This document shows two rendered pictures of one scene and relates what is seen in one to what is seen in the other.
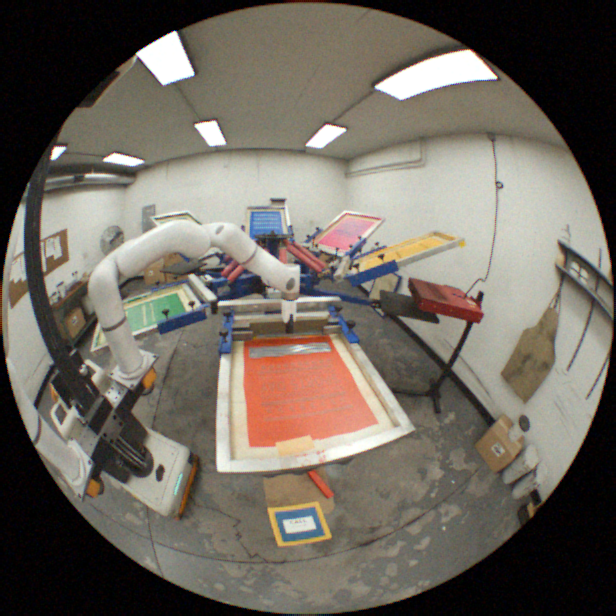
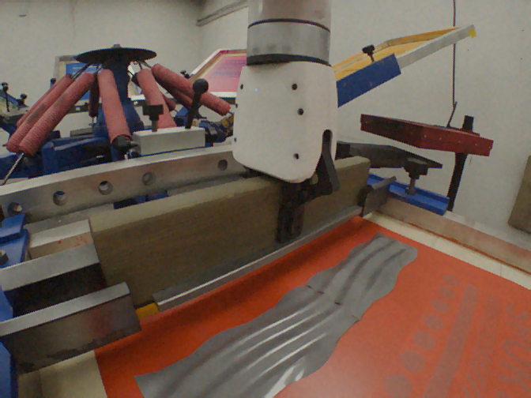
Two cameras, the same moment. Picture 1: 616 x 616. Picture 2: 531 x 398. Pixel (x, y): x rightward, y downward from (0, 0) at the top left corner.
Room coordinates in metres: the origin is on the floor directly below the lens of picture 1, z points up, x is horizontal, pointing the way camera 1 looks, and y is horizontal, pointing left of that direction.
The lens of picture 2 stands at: (0.57, 0.20, 1.13)
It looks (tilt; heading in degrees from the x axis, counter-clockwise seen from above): 22 degrees down; 334
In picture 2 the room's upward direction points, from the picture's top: 3 degrees clockwise
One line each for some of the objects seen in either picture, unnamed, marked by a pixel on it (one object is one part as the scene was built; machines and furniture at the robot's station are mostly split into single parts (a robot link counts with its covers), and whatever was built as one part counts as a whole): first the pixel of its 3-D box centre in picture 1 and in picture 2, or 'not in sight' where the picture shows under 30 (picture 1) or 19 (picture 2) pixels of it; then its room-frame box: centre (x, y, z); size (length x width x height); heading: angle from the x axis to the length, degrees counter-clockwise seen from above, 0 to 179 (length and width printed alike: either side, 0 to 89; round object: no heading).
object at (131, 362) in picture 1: (120, 344); not in sight; (0.27, 0.53, 1.21); 0.16 x 0.13 x 0.15; 89
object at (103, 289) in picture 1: (106, 293); not in sight; (0.28, 0.52, 1.37); 0.13 x 0.10 x 0.16; 49
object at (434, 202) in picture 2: (341, 328); (368, 193); (0.88, -0.18, 0.97); 0.30 x 0.05 x 0.07; 16
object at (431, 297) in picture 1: (446, 299); (430, 133); (1.25, -1.06, 1.06); 0.61 x 0.46 x 0.12; 76
